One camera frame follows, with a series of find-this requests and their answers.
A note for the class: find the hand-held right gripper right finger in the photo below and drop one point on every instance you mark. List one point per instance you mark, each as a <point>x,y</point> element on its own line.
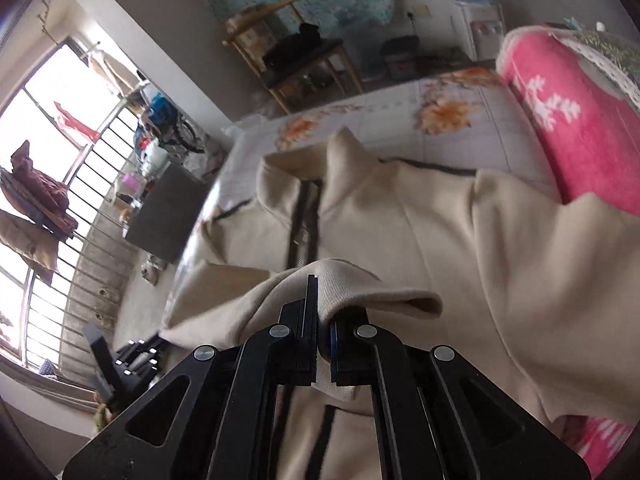
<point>331,346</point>

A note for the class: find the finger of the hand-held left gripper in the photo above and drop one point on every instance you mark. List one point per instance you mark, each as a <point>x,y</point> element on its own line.
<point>140,366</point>
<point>147,347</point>

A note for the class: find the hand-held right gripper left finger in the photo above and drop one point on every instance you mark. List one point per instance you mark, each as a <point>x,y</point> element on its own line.
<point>310,340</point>

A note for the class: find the beige zip jacket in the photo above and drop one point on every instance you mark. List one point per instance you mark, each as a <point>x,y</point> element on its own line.
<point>450,260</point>

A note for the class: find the balcony window railing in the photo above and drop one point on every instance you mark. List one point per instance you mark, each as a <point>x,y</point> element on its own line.
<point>95,255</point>

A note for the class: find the grey cabinet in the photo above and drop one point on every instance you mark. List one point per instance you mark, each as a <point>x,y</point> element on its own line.
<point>165,215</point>

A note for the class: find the hanging maroon jacket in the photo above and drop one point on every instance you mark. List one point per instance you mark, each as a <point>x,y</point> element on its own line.
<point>40,190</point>

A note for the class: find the hanging red garment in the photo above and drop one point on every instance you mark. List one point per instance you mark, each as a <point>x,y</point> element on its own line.
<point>75,125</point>

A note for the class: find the blue bag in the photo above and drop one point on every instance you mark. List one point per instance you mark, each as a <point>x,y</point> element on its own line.
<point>160,107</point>

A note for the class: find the hanging white garment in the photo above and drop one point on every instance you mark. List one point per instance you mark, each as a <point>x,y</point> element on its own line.
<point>112,72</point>

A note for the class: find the wooden chair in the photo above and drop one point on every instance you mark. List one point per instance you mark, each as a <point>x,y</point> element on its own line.
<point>332,57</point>

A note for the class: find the dark waste bin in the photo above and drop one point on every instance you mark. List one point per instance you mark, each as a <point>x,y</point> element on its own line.
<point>400,60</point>

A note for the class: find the black bag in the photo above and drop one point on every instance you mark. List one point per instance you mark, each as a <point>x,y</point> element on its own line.
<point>292,45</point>

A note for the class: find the pink floral blanket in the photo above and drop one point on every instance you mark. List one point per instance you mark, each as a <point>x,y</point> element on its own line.
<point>575,110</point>

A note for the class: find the white water dispenser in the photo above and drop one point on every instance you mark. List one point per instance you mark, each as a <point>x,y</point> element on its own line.
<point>482,30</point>

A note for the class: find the lace-edged pillow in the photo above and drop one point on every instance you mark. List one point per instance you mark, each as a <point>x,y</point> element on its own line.
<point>610,55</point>

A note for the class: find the wall socket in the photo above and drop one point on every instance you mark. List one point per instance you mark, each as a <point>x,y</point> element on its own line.
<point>420,12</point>

